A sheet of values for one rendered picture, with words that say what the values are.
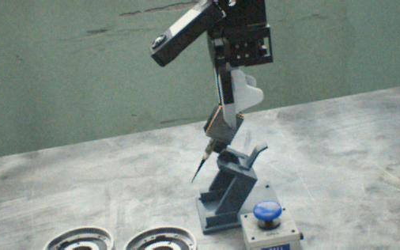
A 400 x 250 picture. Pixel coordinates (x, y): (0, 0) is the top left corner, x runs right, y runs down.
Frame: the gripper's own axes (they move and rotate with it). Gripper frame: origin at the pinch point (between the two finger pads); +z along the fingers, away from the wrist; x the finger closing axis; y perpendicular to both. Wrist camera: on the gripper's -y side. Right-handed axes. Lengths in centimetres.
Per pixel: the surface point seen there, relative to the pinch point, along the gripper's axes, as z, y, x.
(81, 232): 13.0, -24.3, -3.2
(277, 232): 11.8, 3.3, -14.3
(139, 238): 12.9, -15.7, -7.9
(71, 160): 16.3, -28.1, 28.1
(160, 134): 16.3, -10.4, 32.6
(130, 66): 42, -18, 149
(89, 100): 53, -35, 149
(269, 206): 8.9, 3.0, -12.2
